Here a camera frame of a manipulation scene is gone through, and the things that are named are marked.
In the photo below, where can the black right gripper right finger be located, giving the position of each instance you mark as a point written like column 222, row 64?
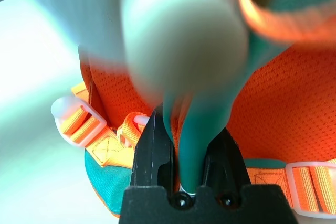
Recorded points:
column 228, row 163

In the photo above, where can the grey plush toy pendant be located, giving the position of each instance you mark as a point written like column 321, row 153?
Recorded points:
column 183, row 37

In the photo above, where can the teal and orange backpack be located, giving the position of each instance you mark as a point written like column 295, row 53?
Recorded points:
column 288, row 103

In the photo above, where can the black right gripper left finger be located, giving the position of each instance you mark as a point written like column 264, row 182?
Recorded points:
column 149, row 155

